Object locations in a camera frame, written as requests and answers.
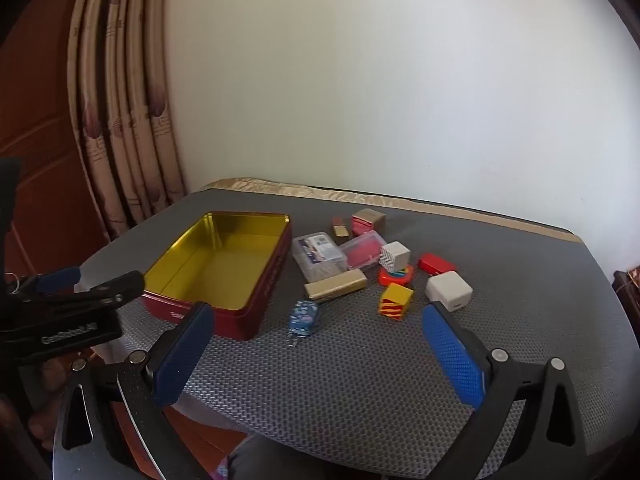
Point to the white charger cube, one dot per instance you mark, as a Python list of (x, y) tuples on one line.
[(448, 290)]

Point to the gold and red small carton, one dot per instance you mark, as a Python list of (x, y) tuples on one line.
[(369, 219)]

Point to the clear plastic box red insert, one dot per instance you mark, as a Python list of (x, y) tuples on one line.
[(360, 252)]

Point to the red round tape measure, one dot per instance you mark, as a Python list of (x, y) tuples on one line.
[(387, 278)]

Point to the yellow red striped cube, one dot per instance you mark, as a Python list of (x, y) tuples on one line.
[(395, 300)]

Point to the long gold box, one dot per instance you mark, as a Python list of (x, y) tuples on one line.
[(335, 284)]

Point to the brown wooden door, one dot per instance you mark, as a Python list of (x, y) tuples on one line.
[(40, 160)]

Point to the small red box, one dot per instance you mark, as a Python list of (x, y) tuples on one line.
[(436, 263)]

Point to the dark wooden furniture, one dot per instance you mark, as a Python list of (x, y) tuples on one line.
[(627, 285)]

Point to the clear plastic box blue label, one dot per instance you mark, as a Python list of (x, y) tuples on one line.
[(317, 252)]

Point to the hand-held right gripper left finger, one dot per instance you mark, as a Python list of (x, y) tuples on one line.
[(182, 360)]

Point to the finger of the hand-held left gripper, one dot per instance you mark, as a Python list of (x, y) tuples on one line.
[(60, 280), (117, 287)]

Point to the white cube zigzag print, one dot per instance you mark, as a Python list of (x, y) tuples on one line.
[(397, 252)]

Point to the red and gold lipstick box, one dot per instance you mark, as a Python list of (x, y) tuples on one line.
[(341, 230)]

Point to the beige patterned curtain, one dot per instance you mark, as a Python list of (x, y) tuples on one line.
[(130, 110)]

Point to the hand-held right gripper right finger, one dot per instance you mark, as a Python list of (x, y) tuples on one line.
[(455, 355)]

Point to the red tin box gold inside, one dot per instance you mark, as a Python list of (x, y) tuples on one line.
[(220, 265)]

